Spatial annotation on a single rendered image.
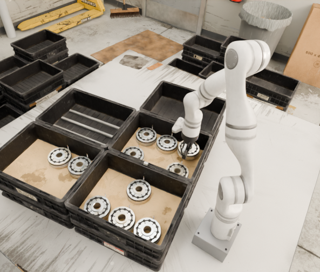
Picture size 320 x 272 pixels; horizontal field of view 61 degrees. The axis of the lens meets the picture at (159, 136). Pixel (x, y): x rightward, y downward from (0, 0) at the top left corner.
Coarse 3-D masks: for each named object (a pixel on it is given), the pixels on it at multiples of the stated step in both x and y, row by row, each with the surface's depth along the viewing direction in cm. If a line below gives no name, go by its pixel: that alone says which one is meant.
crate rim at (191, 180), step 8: (136, 112) 136; (144, 112) 137; (168, 120) 133; (120, 136) 125; (208, 136) 128; (112, 144) 120; (208, 144) 124; (120, 152) 118; (136, 160) 115; (200, 160) 117; (160, 168) 113; (176, 176) 110; (184, 176) 110; (192, 176) 111
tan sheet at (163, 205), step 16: (112, 176) 120; (128, 176) 121; (96, 192) 114; (112, 192) 115; (160, 192) 116; (96, 208) 109; (112, 208) 110; (144, 208) 111; (160, 208) 111; (176, 208) 111; (160, 224) 106; (160, 240) 102
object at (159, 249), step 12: (120, 156) 116; (84, 180) 106; (180, 180) 109; (72, 192) 102; (180, 204) 102; (84, 216) 98; (96, 216) 96; (108, 228) 95; (120, 228) 94; (168, 228) 95; (132, 240) 93
